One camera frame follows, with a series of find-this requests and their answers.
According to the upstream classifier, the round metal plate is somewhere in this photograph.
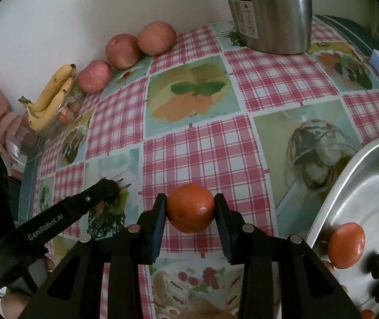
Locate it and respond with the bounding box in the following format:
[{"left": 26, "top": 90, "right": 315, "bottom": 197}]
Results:
[{"left": 306, "top": 136, "right": 379, "bottom": 319}]

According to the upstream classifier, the yellow banana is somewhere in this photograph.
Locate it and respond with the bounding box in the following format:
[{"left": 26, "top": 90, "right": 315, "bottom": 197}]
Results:
[
  {"left": 18, "top": 64, "right": 77, "bottom": 114},
  {"left": 27, "top": 76, "right": 75, "bottom": 132}
]

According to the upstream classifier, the steel thermos jug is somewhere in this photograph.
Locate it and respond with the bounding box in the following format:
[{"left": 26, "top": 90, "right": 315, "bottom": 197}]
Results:
[{"left": 222, "top": 0, "right": 340, "bottom": 54}]

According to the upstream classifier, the checked fruit-print tablecloth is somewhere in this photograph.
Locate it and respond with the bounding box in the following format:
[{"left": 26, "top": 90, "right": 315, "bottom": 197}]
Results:
[{"left": 20, "top": 13, "right": 379, "bottom": 319}]

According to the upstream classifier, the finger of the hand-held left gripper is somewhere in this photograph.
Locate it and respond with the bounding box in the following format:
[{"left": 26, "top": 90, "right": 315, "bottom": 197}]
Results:
[{"left": 77, "top": 179, "right": 110, "bottom": 214}]

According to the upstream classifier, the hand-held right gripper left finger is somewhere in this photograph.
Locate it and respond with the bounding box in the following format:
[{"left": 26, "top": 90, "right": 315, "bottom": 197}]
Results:
[{"left": 18, "top": 193, "right": 168, "bottom": 319}]

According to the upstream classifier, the person's left hand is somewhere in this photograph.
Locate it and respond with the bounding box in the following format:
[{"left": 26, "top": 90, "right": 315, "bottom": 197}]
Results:
[{"left": 2, "top": 289, "right": 33, "bottom": 319}]

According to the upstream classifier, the red apple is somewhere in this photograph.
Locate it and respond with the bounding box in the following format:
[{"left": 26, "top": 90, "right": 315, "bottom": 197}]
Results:
[
  {"left": 105, "top": 34, "right": 142, "bottom": 70},
  {"left": 77, "top": 60, "right": 113, "bottom": 94},
  {"left": 137, "top": 22, "right": 177, "bottom": 56}
]

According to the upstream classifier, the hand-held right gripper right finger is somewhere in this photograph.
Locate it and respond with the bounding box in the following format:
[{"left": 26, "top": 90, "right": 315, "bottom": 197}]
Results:
[{"left": 214, "top": 193, "right": 363, "bottom": 319}]

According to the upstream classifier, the glass fruit bowl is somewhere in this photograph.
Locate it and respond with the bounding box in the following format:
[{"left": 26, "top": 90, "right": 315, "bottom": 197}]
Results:
[{"left": 35, "top": 85, "right": 92, "bottom": 137}]

